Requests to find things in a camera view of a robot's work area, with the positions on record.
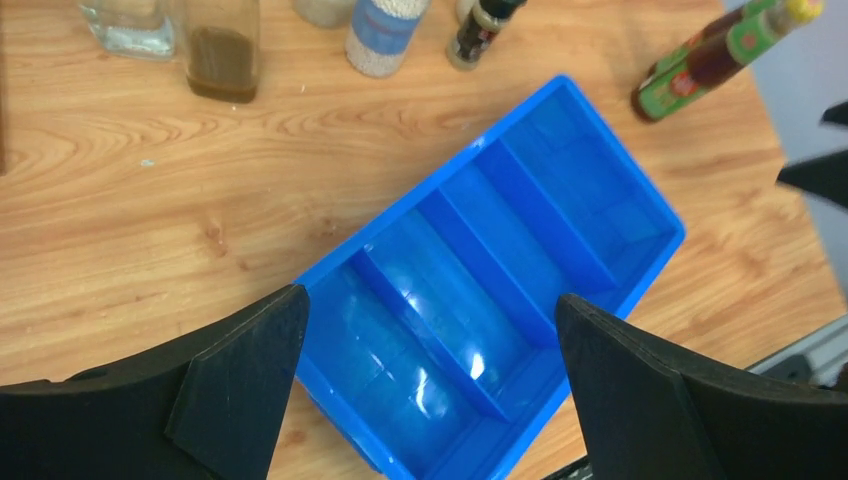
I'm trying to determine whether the white bead jar blue label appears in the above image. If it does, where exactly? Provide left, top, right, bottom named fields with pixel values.
left=345, top=0, right=431, bottom=78

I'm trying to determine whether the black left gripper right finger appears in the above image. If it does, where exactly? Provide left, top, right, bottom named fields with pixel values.
left=555, top=294, right=847, bottom=479

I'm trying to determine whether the jar with silver lid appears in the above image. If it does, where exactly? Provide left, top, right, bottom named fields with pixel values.
left=293, top=0, right=356, bottom=29

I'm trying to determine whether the glass bottle with brown sauce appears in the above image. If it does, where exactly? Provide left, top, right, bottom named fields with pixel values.
left=180, top=0, right=260, bottom=104

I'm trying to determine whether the blue plastic divided bin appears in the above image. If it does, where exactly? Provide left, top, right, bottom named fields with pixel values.
left=297, top=75, right=685, bottom=479

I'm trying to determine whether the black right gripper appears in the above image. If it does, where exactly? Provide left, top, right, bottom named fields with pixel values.
left=776, top=100, right=848, bottom=212

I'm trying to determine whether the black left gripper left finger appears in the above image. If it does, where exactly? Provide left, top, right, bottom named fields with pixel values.
left=1, top=285, right=310, bottom=479

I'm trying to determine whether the clear glass oil bottle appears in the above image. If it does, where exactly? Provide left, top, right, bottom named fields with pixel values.
left=77, top=0, right=176, bottom=61

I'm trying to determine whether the small black pepper shaker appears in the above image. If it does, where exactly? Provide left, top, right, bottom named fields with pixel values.
left=446, top=0, right=526, bottom=70

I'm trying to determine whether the green label sauce bottle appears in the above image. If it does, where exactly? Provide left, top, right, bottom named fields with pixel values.
left=631, top=0, right=825, bottom=123

